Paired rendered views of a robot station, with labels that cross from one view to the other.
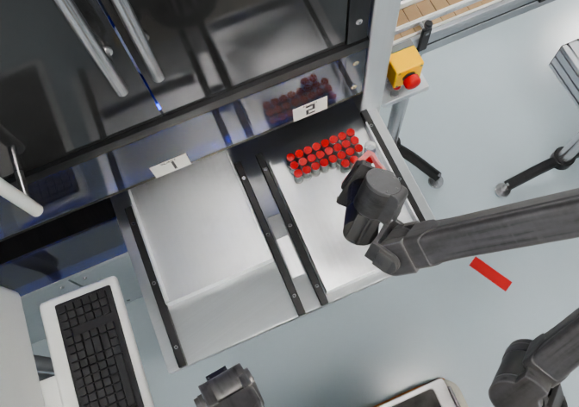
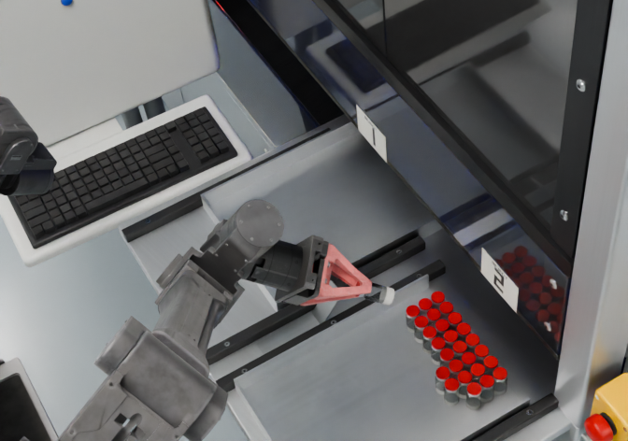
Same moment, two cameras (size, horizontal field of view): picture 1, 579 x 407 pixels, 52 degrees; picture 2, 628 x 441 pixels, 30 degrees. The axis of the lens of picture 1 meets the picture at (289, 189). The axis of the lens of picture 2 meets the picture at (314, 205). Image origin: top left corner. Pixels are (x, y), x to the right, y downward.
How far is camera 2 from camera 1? 0.99 m
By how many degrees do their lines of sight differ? 40
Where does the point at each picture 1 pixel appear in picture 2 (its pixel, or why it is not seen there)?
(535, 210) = (176, 313)
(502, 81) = not seen: outside the picture
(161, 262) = (262, 186)
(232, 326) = not seen: hidden behind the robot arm
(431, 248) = (173, 291)
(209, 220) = (330, 227)
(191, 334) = (167, 239)
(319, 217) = (355, 363)
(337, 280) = (258, 402)
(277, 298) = (224, 329)
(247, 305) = not seen: hidden behind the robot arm
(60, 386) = (108, 138)
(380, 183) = (254, 217)
